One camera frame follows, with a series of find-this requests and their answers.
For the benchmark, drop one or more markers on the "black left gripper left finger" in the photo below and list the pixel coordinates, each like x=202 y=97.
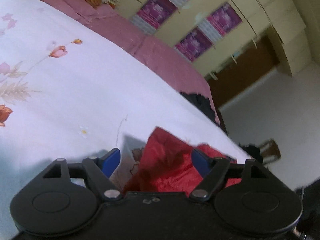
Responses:
x=98 y=172

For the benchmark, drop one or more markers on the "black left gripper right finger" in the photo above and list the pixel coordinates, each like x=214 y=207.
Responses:
x=213 y=172

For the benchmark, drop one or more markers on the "red padded jacket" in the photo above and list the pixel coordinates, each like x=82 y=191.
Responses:
x=165 y=166

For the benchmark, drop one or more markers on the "black clothes on chair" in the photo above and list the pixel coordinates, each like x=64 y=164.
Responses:
x=253 y=151

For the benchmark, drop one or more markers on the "wooden chair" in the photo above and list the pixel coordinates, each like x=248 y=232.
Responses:
x=269 y=151

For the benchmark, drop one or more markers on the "black garment on bed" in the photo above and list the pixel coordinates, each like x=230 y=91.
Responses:
x=201 y=103

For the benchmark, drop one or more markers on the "white floral quilt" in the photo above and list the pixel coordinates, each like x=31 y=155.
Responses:
x=67 y=92

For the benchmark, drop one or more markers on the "brown wooden door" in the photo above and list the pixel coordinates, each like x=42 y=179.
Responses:
x=254 y=63

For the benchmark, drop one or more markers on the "pink bed sheet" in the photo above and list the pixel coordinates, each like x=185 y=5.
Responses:
x=150 y=51

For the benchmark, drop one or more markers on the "cream wardrobe with purple posters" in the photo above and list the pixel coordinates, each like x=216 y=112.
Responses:
x=210 y=33

